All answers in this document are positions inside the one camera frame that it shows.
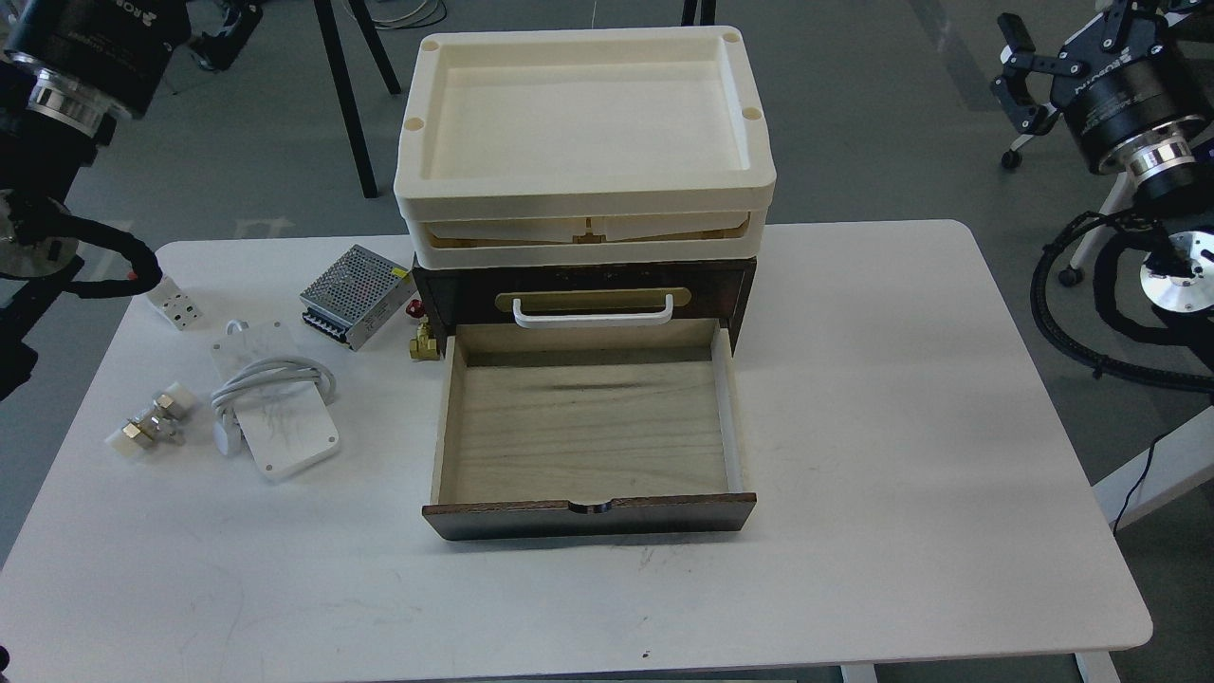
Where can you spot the white charger with cable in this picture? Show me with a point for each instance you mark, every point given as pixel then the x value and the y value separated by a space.
pixel 272 400

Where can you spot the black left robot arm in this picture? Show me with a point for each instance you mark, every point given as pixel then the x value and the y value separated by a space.
pixel 70 69

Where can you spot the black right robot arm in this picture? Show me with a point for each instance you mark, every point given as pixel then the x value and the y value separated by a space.
pixel 1133 106

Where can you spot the dark wooden cabinet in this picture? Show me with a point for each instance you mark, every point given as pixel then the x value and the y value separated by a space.
pixel 712 289

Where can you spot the cream plastic tray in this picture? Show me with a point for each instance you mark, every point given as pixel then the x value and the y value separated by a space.
pixel 559 148

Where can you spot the open wooden drawer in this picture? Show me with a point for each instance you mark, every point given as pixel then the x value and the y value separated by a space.
pixel 574 432

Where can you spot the brass valve fitting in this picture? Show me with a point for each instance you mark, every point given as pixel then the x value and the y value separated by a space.
pixel 423 345

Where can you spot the metal mesh power supply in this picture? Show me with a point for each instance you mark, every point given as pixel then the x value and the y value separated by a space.
pixel 356 295

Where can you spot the white plastic block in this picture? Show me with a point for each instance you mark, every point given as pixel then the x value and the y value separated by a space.
pixel 173 303

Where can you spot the metal connector with white caps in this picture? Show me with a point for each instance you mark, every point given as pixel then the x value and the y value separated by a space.
pixel 160 423

